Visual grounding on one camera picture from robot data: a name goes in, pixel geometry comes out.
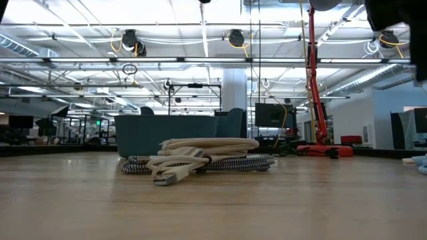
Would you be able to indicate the dark chair back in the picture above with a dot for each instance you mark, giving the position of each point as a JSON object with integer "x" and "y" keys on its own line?
{"x": 146, "y": 111}

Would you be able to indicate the black background screen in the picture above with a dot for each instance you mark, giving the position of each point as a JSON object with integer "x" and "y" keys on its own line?
{"x": 273, "y": 115}

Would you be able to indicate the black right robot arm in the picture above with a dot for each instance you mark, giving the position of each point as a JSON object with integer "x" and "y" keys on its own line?
{"x": 418, "y": 50}

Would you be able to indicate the small teal plastic bin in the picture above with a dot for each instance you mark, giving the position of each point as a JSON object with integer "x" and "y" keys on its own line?
{"x": 150, "y": 133}

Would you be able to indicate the black gantry frame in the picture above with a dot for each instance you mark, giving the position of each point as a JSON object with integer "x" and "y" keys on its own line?
{"x": 195, "y": 85}

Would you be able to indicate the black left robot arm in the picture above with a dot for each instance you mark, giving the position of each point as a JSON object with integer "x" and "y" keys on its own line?
{"x": 1, "y": 6}

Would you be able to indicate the black computer monitor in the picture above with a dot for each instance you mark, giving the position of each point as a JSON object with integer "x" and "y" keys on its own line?
{"x": 421, "y": 120}

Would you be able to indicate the red desk lamp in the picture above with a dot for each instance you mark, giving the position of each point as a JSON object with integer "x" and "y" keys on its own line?
{"x": 313, "y": 83}

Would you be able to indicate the small black background monitor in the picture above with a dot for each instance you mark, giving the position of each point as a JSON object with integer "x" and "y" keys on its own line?
{"x": 20, "y": 122}

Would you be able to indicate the red box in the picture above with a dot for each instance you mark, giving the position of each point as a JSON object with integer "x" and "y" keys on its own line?
{"x": 351, "y": 140}

